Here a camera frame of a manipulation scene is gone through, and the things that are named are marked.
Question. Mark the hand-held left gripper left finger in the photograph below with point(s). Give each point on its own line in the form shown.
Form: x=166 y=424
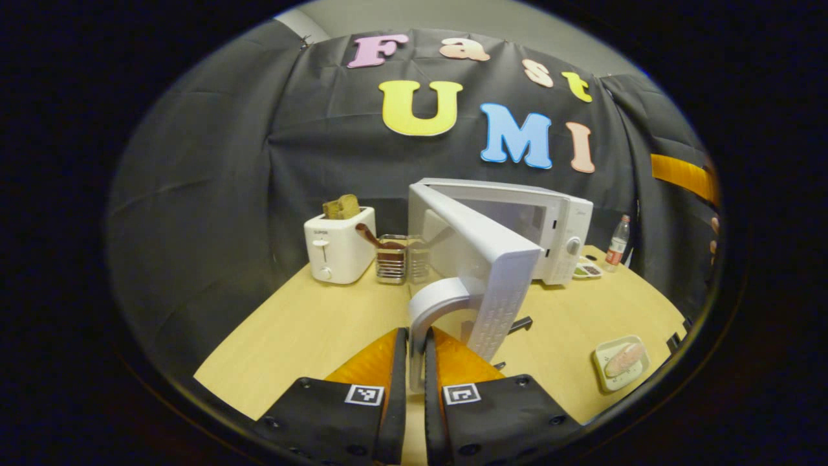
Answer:
x=396 y=421

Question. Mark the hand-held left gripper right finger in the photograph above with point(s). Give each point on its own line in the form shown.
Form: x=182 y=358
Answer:
x=432 y=421

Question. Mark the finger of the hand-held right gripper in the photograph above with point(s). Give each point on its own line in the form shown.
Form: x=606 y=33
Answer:
x=686 y=176

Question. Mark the white microwave oven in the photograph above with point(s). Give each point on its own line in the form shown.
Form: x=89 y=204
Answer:
x=491 y=259

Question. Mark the clear plastic bottle red label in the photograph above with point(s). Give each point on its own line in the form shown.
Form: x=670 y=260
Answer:
x=616 y=249

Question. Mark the white divided tray with beans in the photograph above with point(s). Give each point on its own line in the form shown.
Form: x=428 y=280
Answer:
x=588 y=270

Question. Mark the metal mesh utensil holder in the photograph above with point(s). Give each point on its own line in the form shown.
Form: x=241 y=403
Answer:
x=391 y=265

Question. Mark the white toaster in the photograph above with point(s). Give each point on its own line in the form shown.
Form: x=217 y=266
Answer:
x=339 y=249

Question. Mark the small square beige plate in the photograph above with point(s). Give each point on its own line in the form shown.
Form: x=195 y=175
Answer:
x=611 y=380

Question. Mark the brown bread slice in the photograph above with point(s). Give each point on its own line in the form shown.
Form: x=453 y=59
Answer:
x=341 y=207

